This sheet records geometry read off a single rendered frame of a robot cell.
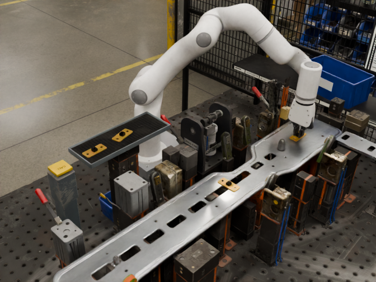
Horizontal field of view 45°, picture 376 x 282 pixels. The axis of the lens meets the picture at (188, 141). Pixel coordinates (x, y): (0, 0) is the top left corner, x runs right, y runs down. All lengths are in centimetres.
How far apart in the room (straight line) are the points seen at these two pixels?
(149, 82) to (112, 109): 227
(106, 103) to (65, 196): 273
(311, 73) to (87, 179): 114
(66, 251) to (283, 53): 106
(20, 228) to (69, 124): 207
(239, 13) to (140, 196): 77
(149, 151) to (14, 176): 159
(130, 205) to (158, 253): 20
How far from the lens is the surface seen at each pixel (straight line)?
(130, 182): 156
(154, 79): 193
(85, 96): 444
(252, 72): 251
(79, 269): 146
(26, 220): 210
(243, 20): 178
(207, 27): 177
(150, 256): 147
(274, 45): 181
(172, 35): 487
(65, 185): 159
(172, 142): 230
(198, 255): 143
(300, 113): 196
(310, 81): 187
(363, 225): 215
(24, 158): 371
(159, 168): 167
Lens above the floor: 209
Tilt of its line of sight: 34 degrees down
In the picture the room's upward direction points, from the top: 2 degrees clockwise
